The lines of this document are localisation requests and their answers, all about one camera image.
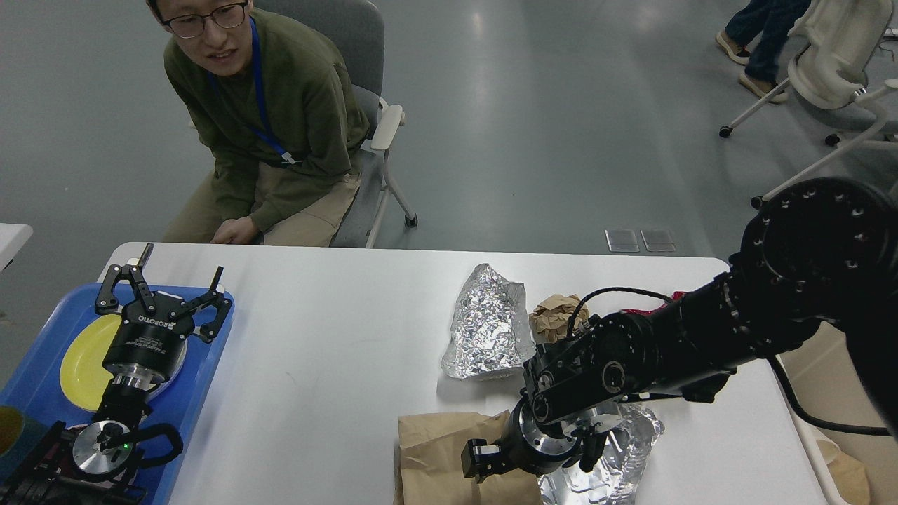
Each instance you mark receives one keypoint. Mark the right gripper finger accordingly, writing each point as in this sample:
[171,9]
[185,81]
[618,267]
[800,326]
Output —
[481,460]
[592,447]

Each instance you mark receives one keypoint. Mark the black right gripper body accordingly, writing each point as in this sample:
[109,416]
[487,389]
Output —
[533,449]

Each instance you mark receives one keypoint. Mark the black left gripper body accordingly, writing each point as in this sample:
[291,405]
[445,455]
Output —
[148,350]

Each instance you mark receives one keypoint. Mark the aluminium foil tray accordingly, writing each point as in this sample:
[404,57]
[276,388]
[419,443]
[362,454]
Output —
[618,473]

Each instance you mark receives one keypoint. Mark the brown paper bag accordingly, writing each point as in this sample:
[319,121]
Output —
[429,468]

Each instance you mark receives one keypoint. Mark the yellow plate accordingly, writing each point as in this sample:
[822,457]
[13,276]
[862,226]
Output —
[82,376]

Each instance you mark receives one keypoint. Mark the dark teal mug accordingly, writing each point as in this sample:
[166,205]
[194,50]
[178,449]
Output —
[20,435]

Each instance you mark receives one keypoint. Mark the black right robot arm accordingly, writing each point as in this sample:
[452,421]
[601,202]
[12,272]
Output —
[822,250]

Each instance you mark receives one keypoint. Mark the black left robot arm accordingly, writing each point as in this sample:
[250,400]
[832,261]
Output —
[104,403]

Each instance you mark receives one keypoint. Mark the blue plastic tray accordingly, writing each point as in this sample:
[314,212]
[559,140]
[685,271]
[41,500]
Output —
[34,387]

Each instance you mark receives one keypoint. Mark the white side table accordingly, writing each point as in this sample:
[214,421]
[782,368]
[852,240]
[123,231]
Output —
[13,238]

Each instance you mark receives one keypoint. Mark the crumpled aluminium foil sheet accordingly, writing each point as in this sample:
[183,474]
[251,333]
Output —
[490,334]

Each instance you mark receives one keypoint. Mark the crumpled brown paper ball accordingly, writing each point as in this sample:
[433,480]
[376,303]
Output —
[550,318]

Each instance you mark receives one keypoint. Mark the person in khaki trousers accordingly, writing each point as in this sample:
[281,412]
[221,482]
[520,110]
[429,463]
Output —
[273,102]

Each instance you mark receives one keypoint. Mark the floor outlet plate left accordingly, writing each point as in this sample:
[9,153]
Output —
[622,240]

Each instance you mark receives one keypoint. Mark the floor outlet plate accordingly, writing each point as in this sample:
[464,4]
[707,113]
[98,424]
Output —
[658,240]
[622,240]

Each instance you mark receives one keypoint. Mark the floor outlet plate right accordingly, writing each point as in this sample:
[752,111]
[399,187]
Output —
[658,240]

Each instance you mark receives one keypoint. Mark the beige plastic bin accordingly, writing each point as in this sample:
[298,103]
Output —
[850,468]

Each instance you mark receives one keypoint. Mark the grey office chair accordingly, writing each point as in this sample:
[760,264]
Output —
[357,29]

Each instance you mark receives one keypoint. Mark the white office chair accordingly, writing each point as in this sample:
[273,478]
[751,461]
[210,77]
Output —
[829,74]

